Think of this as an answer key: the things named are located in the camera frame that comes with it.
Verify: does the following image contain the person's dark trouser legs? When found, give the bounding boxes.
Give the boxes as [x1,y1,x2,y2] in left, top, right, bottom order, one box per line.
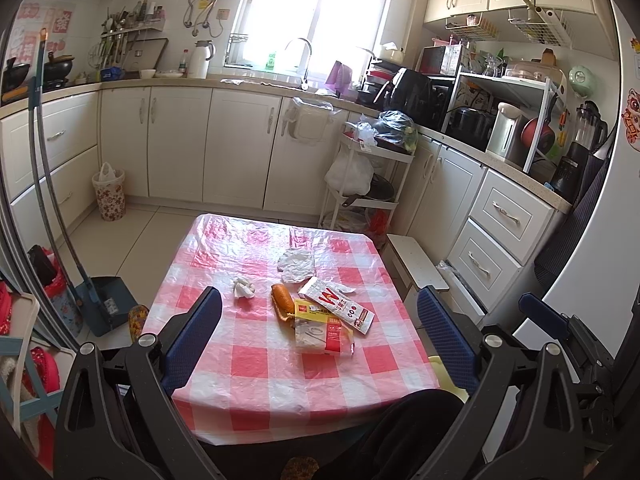
[309,389,482,480]

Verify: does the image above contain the white wire hanging basket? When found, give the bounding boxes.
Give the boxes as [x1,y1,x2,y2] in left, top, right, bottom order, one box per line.
[508,6,572,52]
[444,11,501,42]

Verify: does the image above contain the white hanging door bin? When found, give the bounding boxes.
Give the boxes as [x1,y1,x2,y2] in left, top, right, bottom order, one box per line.
[281,96,334,144]

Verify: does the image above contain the white plastic bag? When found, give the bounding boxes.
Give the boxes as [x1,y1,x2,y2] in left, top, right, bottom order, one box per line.
[324,146,376,194]

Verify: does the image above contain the white counter shelf rack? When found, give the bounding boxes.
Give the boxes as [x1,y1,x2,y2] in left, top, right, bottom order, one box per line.
[439,70,567,174]

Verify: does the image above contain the red fridge magnet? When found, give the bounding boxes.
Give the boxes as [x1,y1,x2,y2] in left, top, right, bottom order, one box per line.
[621,88,640,152]

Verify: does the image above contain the white kitchen base cabinets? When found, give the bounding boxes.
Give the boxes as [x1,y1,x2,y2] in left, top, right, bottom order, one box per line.
[0,76,574,322]

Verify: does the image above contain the wire window basket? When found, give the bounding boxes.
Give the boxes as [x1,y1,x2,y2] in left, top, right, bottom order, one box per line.
[227,33,250,67]

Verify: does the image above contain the white trolley rack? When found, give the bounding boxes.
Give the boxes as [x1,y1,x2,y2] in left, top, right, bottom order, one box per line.
[319,121,417,234]

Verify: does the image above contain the red checkered plastic tablecloth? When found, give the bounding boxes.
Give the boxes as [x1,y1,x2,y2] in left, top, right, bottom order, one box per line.
[141,213,442,447]

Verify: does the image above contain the black trolley pan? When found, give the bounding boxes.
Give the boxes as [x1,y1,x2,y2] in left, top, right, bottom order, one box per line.
[341,174,397,209]

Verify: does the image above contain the black rice cooker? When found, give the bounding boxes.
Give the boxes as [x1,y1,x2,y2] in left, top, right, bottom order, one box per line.
[446,106,497,149]

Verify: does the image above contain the floral slipper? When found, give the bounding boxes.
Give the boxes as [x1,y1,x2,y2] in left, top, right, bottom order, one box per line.
[279,455,321,480]
[127,304,151,347]

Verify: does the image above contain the white refrigerator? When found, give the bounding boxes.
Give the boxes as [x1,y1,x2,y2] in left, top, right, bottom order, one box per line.
[514,4,640,363]

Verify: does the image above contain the white step stool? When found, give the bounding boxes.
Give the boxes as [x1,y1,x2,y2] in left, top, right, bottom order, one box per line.
[385,233,451,302]

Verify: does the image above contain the red floor bag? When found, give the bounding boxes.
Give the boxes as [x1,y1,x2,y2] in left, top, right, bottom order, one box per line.
[26,244,84,337]

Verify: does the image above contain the yellow green plastic bin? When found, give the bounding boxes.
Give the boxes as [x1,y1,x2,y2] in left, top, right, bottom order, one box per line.
[429,354,471,402]

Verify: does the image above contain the purple bag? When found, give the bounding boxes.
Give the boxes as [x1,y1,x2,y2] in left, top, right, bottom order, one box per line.
[324,59,358,99]

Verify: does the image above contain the red pan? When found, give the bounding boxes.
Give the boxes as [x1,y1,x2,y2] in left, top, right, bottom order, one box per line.
[521,116,557,154]

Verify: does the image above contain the pink wall stickers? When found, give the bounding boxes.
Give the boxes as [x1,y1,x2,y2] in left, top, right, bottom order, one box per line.
[12,2,74,62]

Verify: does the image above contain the yellow red snack packet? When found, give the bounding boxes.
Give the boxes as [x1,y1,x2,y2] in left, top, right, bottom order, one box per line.
[292,298,357,357]

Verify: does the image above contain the wall utensil rack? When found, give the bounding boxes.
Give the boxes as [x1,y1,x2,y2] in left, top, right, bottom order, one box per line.
[89,4,167,69]

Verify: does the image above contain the black blender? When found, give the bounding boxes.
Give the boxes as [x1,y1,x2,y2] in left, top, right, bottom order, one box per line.
[551,100,609,199]

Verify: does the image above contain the kitchen window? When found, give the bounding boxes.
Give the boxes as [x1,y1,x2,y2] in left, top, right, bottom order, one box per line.
[224,0,402,69]

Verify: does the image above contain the chrome kitchen faucet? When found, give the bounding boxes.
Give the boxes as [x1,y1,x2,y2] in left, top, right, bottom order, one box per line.
[284,37,314,92]

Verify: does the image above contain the red plastic bag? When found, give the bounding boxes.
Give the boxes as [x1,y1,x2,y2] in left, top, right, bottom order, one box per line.
[366,208,392,234]

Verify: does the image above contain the black frying pan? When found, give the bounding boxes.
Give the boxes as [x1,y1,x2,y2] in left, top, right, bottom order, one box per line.
[0,56,32,104]

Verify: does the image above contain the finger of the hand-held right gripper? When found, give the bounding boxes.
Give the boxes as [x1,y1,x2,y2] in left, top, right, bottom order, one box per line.
[517,292,619,369]

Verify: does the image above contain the clear plastic wrapper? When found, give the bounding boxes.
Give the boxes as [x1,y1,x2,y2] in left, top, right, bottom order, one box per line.
[277,247,317,284]

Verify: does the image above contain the white electric water boiler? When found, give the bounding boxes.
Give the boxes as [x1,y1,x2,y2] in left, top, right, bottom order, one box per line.
[485,102,527,169]

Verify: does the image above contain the blue white shelf rack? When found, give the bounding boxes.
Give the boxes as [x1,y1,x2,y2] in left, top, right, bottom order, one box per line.
[0,280,67,438]

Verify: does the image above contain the mint green round appliance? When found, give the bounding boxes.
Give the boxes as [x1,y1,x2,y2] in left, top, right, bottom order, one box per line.
[568,64,599,99]

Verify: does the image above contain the black air fryer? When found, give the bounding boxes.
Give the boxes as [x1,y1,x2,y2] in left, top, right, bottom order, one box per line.
[384,67,434,117]

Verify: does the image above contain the stacked storage drawers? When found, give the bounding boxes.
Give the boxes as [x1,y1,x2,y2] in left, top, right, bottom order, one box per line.
[356,56,397,104]

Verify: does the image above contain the grey sliding door frame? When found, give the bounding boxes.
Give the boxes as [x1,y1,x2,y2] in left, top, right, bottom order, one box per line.
[0,25,77,352]

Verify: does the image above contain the red box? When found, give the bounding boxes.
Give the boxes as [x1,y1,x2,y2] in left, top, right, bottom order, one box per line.
[418,44,464,77]

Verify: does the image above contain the blue dustpan with handle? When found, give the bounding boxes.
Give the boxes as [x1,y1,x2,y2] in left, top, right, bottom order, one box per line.
[27,76,139,338]

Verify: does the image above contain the red white paper bag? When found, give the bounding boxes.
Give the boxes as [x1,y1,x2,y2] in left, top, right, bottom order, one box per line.
[298,276,376,334]

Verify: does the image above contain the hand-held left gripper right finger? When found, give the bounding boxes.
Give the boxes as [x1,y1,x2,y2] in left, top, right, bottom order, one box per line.
[416,285,591,480]

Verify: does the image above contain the white thermos jug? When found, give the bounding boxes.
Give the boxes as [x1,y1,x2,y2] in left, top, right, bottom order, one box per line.
[187,39,216,80]

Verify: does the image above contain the grey cutting board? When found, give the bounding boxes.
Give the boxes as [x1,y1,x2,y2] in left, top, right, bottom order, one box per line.
[122,38,169,74]

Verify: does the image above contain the floral waste basket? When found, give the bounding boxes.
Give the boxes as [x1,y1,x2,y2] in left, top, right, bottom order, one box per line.
[91,162,127,222]

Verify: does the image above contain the orange bread roll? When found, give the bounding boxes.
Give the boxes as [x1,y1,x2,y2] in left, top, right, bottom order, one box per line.
[271,283,296,324]

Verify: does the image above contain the clear lidded container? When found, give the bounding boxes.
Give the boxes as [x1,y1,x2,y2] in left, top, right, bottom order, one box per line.
[504,59,549,82]

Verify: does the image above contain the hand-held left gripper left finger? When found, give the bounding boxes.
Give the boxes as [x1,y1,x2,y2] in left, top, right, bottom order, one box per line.
[52,286,224,480]

